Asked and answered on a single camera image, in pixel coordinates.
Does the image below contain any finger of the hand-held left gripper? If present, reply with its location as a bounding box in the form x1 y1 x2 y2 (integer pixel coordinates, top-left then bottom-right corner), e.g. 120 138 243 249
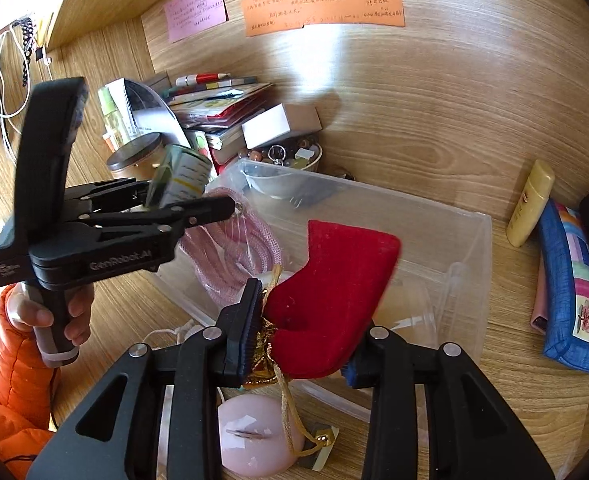
79 195 236 242
64 176 151 212

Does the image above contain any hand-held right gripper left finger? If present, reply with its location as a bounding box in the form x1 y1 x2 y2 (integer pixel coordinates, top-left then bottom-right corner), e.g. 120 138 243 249
24 277 265 480

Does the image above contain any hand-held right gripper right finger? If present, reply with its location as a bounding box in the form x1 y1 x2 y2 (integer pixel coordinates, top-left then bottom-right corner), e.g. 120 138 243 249
341 325 555 480

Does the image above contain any pink rope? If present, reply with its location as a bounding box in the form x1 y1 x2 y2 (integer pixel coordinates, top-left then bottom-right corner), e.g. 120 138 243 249
179 187 285 308

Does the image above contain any dark green bottle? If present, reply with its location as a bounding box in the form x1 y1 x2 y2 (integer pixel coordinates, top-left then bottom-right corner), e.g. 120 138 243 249
144 144 212 208

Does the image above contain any red velvet pouch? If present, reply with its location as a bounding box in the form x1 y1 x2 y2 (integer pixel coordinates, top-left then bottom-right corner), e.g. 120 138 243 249
242 220 402 471

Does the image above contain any pink round device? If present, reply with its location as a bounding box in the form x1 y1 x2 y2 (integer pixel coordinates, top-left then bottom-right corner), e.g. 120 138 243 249
217 394 308 473

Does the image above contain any clear plastic storage bin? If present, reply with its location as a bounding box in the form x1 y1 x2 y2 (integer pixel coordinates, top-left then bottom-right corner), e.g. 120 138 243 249
152 157 493 423

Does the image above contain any wooden desktop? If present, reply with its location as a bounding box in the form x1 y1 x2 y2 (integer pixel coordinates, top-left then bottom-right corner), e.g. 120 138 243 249
0 160 589 480

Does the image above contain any person's left hand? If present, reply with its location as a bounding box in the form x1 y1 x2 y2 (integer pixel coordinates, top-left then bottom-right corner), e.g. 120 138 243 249
4 284 96 347

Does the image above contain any brown mug with lid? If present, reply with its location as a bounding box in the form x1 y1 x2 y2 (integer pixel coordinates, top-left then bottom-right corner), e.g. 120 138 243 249
106 132 168 181

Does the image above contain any fruit print box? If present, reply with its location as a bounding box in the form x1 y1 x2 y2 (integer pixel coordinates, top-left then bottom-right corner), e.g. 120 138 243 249
189 130 215 161

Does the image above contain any light green spray bottle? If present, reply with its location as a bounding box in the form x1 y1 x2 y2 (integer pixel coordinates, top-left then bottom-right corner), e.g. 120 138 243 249
98 87 125 143

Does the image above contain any grey arched board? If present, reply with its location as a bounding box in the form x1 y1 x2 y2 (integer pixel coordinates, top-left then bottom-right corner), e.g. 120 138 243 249
124 80 191 148

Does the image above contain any white paper slip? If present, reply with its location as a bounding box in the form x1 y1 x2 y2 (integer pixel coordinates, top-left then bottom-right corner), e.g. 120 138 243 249
105 78 140 136

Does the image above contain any stack of books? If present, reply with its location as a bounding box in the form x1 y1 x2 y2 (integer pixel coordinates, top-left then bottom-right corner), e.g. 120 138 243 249
167 74 278 163

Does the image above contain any clear bowl of beads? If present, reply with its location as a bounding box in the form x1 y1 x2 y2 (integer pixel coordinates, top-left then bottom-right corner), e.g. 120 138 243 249
237 142 324 198

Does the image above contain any white cardboard box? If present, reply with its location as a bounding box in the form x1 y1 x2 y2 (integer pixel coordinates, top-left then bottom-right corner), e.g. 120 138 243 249
242 104 323 150

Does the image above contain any small grey box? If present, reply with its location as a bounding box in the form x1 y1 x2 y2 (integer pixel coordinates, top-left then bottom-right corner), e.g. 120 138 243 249
143 71 171 92

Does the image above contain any red white pen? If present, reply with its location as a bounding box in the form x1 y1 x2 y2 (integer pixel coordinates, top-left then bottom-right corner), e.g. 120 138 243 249
176 72 231 87

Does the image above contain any pink paper note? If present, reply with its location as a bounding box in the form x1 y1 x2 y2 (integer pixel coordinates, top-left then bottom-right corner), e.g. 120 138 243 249
163 0 228 44

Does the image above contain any pink flat case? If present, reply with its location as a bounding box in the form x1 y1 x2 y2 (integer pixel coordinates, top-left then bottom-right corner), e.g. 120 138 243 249
529 255 550 333

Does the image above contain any blue patchwork pencil pouch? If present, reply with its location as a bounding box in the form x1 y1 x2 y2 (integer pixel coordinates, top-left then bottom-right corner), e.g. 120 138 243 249
539 199 589 374

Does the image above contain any orange paper note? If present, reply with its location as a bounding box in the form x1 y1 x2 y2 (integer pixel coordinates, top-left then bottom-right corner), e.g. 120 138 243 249
240 0 406 37

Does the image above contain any yellow tube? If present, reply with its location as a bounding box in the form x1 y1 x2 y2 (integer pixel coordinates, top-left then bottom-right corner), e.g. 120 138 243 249
506 160 556 247

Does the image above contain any black beaded chain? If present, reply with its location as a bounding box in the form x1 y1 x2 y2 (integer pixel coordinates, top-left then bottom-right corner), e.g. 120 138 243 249
17 17 38 88

